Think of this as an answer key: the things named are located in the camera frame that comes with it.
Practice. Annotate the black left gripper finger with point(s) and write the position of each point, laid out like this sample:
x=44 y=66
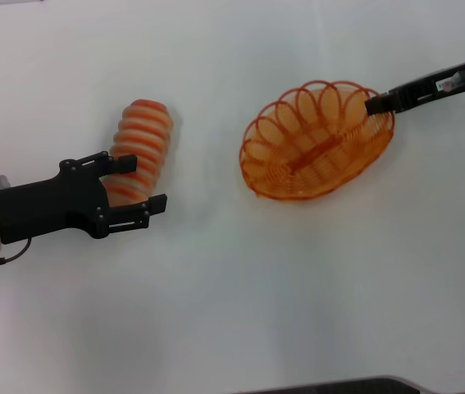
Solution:
x=126 y=164
x=158 y=204

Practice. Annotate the dark rounded robot base edge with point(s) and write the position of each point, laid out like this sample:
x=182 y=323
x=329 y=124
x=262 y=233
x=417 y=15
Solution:
x=338 y=386

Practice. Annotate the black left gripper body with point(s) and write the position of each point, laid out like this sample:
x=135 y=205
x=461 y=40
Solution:
x=39 y=209

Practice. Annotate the silver left connector stub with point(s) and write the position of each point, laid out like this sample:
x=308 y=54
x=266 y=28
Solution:
x=2 y=182

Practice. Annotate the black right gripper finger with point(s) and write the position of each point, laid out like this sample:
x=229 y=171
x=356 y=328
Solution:
x=379 y=104

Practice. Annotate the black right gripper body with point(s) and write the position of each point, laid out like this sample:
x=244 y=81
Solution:
x=420 y=88

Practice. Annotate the orange striped bread toy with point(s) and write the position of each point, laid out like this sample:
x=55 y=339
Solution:
x=146 y=131

